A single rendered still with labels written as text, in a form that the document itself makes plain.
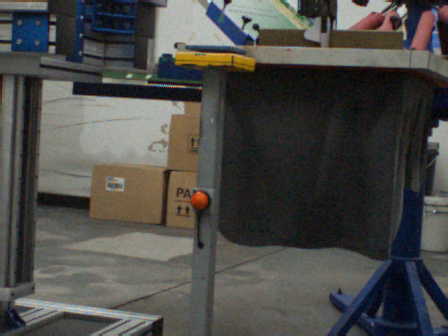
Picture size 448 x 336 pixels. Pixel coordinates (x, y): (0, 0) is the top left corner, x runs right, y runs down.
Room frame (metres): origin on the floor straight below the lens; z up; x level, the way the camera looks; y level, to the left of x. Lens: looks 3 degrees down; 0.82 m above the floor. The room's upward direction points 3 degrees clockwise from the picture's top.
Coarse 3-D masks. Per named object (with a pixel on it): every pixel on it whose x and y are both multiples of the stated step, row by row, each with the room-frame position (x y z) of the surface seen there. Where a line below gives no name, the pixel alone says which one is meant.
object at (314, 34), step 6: (318, 18) 2.22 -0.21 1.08; (318, 24) 2.21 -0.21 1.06; (312, 30) 2.22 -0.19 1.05; (318, 30) 2.21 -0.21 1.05; (306, 36) 2.22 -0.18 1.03; (312, 36) 2.22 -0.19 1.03; (318, 36) 2.21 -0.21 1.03; (324, 36) 2.20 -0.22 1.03; (318, 42) 2.21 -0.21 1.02; (324, 42) 2.20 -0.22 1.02
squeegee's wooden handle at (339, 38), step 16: (272, 32) 2.28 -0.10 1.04; (288, 32) 2.26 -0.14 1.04; (304, 32) 2.24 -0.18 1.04; (336, 32) 2.21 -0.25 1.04; (352, 32) 2.20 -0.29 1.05; (368, 32) 2.18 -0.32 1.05; (384, 32) 2.17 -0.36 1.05; (400, 32) 2.15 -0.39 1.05; (352, 48) 2.20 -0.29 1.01; (368, 48) 2.18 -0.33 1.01; (384, 48) 2.17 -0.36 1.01; (400, 48) 2.16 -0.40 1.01
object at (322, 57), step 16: (240, 48) 2.09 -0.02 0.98; (256, 48) 2.08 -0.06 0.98; (272, 48) 2.06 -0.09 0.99; (288, 48) 2.05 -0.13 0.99; (304, 48) 2.04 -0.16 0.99; (320, 48) 2.02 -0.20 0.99; (336, 48) 2.01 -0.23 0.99; (288, 64) 2.06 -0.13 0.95; (304, 64) 2.04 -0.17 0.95; (320, 64) 2.02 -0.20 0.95; (336, 64) 2.01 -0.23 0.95; (352, 64) 2.00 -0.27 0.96; (368, 64) 1.98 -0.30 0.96; (384, 64) 1.97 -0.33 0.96; (400, 64) 1.96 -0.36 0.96; (416, 64) 1.94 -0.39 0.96; (432, 64) 1.99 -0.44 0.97
